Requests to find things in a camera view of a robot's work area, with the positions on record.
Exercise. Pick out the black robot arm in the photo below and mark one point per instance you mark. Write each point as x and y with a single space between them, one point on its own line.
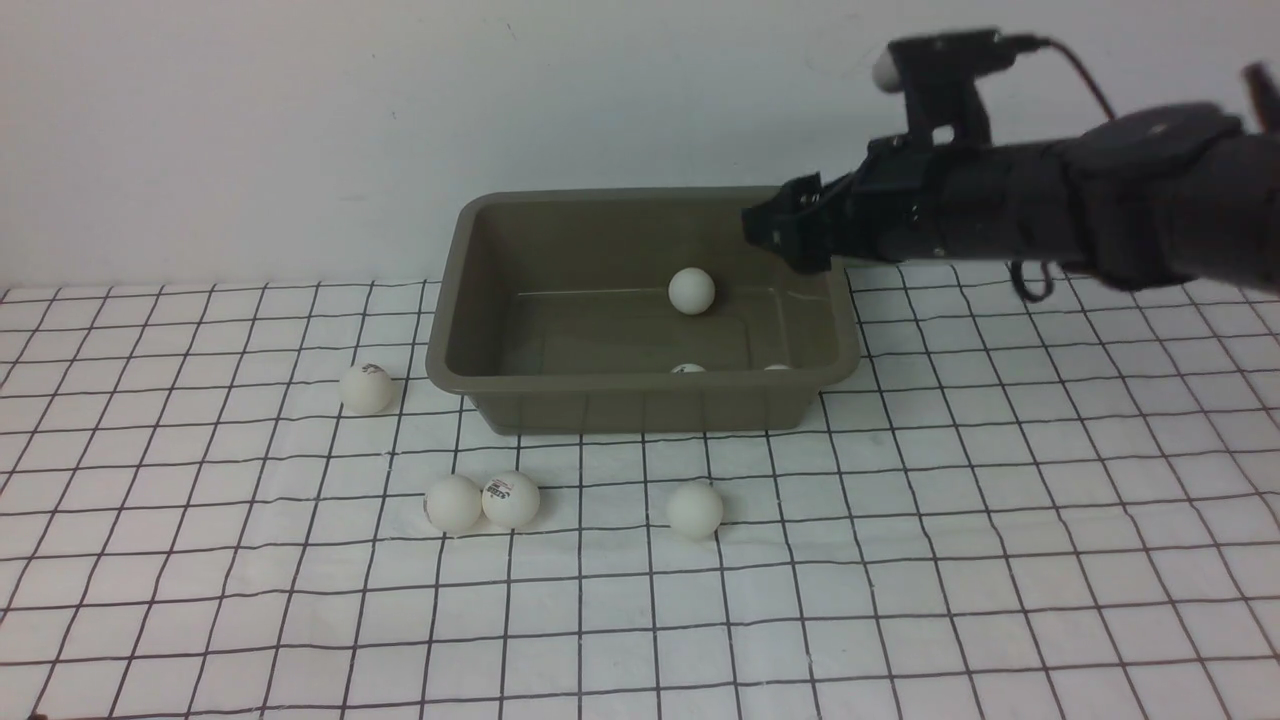
1158 197

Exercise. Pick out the olive green plastic bin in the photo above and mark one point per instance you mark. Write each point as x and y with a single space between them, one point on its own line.
553 316

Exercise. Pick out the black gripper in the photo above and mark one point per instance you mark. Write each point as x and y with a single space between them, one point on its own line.
901 204

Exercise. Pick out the white ping-pong ball red logo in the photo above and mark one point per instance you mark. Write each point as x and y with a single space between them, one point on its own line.
510 500

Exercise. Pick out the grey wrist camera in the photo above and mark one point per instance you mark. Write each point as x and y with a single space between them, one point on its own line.
937 77

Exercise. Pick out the white black grid tablecloth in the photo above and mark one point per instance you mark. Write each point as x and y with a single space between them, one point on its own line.
1066 511

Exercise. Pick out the white ping-pong ball plain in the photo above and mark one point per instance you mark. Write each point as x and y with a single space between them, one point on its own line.
453 504

